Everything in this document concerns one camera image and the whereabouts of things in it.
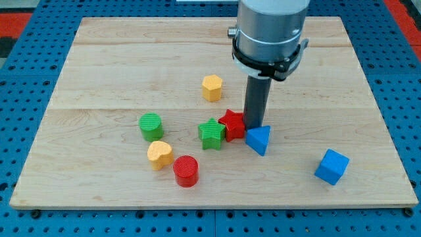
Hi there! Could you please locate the blue triangle block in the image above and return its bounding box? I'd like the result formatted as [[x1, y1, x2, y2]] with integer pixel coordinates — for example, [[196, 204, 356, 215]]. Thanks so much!
[[245, 126, 271, 156]]

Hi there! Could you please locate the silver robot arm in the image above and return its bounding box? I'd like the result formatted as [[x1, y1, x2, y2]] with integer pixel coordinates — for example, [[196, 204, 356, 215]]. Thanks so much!
[[228, 0, 310, 81]]

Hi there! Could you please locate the blue cube block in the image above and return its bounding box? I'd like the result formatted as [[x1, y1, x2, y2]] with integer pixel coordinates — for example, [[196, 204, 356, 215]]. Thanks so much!
[[314, 149, 349, 186]]

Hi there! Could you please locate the green star block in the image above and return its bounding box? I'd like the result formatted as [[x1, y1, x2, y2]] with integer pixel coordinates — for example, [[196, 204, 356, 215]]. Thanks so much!
[[198, 118, 226, 150]]

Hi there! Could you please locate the red star block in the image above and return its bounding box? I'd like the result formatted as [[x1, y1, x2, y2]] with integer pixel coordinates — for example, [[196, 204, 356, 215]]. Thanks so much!
[[218, 109, 245, 142]]

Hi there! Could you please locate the yellow hexagon block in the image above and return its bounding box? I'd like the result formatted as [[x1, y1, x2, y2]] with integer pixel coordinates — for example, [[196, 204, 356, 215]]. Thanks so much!
[[202, 74, 223, 102]]

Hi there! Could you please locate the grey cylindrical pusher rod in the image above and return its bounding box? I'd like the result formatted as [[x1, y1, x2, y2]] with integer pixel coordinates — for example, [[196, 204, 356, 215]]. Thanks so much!
[[243, 76, 272, 130]]

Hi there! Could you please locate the red cylinder block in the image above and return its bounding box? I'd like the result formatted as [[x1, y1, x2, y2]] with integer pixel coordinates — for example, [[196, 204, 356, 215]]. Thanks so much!
[[173, 155, 199, 188]]

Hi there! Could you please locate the green cylinder block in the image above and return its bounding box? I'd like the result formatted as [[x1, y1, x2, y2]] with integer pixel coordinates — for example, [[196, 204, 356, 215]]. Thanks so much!
[[138, 113, 164, 142]]

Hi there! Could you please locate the yellow heart block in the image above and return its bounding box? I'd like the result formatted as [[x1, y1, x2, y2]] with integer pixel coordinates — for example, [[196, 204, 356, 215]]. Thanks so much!
[[147, 141, 174, 171]]

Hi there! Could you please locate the wooden board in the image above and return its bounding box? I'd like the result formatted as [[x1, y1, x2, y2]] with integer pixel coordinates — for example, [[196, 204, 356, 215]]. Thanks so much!
[[10, 16, 418, 210]]

